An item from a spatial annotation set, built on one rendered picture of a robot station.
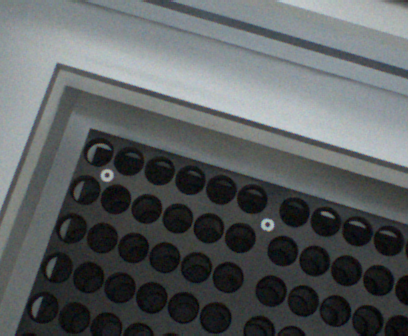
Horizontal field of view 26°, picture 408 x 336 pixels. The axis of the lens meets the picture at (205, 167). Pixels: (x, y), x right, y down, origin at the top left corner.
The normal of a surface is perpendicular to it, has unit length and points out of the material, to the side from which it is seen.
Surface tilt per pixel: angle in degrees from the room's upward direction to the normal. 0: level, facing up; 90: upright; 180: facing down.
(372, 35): 45
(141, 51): 0
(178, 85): 0
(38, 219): 0
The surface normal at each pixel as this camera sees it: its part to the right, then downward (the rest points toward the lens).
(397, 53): -0.30, 0.92
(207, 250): 0.00, -0.25
